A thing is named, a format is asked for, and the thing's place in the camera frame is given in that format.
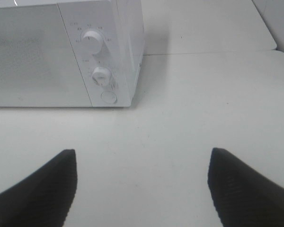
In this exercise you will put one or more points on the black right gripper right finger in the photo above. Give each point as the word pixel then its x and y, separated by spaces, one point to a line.
pixel 242 196

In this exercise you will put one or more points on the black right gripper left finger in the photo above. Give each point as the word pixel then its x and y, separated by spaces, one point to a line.
pixel 44 198

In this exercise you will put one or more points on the round white door button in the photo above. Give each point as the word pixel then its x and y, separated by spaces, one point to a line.
pixel 109 97

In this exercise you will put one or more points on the white microwave door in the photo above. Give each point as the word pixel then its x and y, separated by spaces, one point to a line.
pixel 38 67

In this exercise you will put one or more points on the white timer knob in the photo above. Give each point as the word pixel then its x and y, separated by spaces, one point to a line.
pixel 101 76

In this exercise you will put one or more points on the white microwave oven body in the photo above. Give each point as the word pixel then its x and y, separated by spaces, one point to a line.
pixel 120 23

